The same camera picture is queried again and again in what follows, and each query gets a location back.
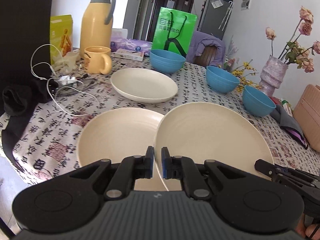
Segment cream plate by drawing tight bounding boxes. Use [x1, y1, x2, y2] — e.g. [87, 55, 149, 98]
[154, 102, 273, 191]
[76, 107, 166, 198]
[110, 68, 178, 103]

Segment blue bowl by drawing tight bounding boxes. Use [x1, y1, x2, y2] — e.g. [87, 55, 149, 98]
[150, 49, 185, 74]
[242, 86, 276, 117]
[206, 66, 240, 93]

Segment person's right hand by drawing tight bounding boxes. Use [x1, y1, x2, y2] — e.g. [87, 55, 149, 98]
[296, 224, 320, 240]

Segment grey purple cloth pouch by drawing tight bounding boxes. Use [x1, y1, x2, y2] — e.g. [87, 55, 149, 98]
[270, 105, 308, 150]

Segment pink small suitcase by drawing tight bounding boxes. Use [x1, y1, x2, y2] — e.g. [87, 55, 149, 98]
[293, 85, 320, 152]

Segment green white snack pack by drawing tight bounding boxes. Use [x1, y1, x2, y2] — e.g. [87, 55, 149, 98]
[281, 100, 293, 116]

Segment red small box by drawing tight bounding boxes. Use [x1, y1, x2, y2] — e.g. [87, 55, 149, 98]
[270, 96, 282, 105]

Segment wooden chair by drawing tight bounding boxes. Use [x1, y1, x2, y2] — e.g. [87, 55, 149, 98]
[194, 46, 217, 67]

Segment white book box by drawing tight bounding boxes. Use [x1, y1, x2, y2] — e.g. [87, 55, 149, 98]
[111, 49, 144, 62]

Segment yellow mug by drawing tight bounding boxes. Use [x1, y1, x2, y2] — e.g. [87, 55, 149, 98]
[84, 46, 112, 75]

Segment yellow flower branch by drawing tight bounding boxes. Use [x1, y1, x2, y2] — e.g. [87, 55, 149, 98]
[231, 60, 261, 93]

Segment pink textured vase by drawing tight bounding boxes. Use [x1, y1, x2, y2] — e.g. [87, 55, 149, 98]
[259, 55, 289, 96]

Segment purple tissue pack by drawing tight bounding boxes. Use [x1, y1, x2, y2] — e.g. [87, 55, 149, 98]
[110, 28, 152, 56]

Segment purple jacket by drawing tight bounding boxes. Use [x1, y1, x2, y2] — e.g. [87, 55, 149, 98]
[186, 31, 226, 66]

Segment green paper shopping bag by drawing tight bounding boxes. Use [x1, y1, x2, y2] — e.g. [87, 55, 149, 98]
[152, 7, 197, 57]

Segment dried pink roses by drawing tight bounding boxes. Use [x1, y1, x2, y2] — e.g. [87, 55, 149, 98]
[265, 6, 320, 74]

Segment yellow thermos jug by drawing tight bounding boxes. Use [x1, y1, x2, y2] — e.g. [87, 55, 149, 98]
[80, 0, 116, 57]

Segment black paper bag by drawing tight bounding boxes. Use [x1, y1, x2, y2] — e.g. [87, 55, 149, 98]
[0, 0, 57, 117]

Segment yellow snack package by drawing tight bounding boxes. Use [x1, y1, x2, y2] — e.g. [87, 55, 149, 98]
[49, 15, 73, 64]

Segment grey refrigerator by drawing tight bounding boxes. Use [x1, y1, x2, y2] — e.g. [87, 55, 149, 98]
[197, 0, 233, 40]

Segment dark entrance door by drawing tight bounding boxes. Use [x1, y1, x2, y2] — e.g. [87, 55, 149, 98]
[146, 0, 194, 42]

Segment white cable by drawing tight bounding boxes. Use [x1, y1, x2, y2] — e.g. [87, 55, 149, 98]
[30, 43, 101, 118]

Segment white wall panel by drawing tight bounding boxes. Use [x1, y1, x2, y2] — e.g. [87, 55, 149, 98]
[241, 0, 251, 10]

